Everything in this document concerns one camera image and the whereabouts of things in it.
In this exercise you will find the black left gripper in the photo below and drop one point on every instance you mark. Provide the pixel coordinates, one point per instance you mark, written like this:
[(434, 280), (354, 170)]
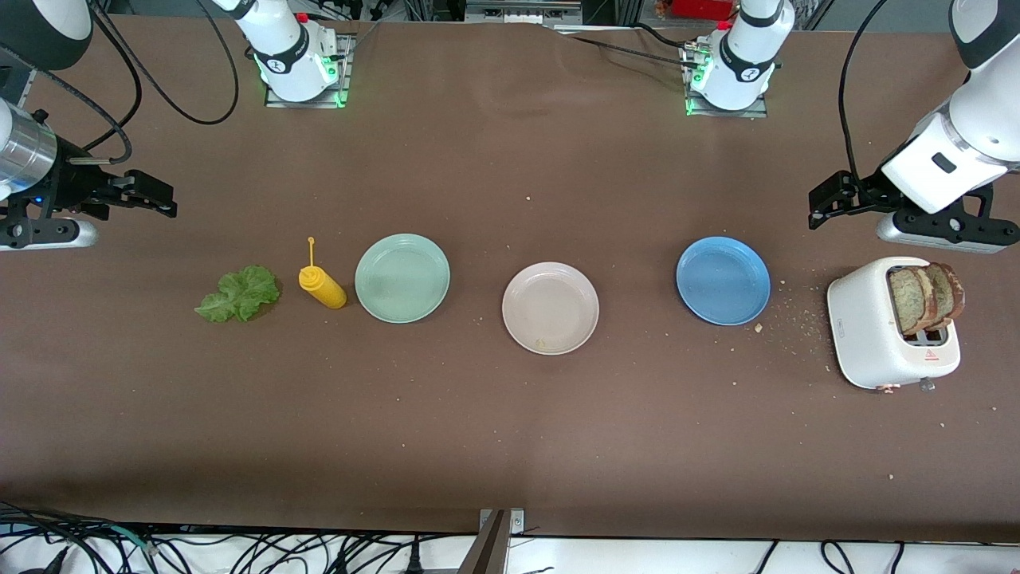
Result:
[(867, 194)]

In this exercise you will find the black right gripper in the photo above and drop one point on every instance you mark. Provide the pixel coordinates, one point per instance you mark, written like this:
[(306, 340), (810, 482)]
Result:
[(70, 185)]

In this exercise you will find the brown bread slice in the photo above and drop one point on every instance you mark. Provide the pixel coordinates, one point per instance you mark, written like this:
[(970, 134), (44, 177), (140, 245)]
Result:
[(908, 299), (952, 291)]

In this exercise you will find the green lettuce leaf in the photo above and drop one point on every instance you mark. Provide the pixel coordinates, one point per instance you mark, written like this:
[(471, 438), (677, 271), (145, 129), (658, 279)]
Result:
[(243, 293)]

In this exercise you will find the yellow mustard squeeze bottle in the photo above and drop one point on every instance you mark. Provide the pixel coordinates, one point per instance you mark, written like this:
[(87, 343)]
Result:
[(323, 288)]

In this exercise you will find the beige plate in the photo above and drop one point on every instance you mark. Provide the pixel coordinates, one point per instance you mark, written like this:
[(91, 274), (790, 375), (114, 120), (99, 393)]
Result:
[(550, 307)]

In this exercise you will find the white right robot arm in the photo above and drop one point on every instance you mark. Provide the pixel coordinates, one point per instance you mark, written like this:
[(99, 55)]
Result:
[(279, 48)]

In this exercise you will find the blue plate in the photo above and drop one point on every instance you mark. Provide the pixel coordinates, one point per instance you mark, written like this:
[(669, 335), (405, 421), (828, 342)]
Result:
[(723, 281)]

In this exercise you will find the pale green plate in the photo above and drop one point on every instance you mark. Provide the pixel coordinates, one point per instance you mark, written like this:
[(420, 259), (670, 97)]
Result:
[(402, 279)]

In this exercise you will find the white toaster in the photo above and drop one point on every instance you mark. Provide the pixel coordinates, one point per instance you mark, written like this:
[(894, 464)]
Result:
[(857, 319)]

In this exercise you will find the red box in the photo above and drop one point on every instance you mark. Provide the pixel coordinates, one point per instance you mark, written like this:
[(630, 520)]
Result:
[(701, 8)]

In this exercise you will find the grey metal beam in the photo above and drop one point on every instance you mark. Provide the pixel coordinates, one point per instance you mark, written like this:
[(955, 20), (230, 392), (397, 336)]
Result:
[(488, 554)]

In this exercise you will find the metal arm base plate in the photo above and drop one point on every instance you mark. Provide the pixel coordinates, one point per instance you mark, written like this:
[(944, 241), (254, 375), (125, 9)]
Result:
[(717, 113), (279, 102)]

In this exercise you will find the grey metal frame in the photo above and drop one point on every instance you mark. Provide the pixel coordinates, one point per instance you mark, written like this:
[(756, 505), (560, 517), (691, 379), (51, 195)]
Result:
[(522, 12)]

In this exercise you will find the silver corner bracket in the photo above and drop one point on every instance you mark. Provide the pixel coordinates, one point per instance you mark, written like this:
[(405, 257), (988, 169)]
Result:
[(517, 522)]

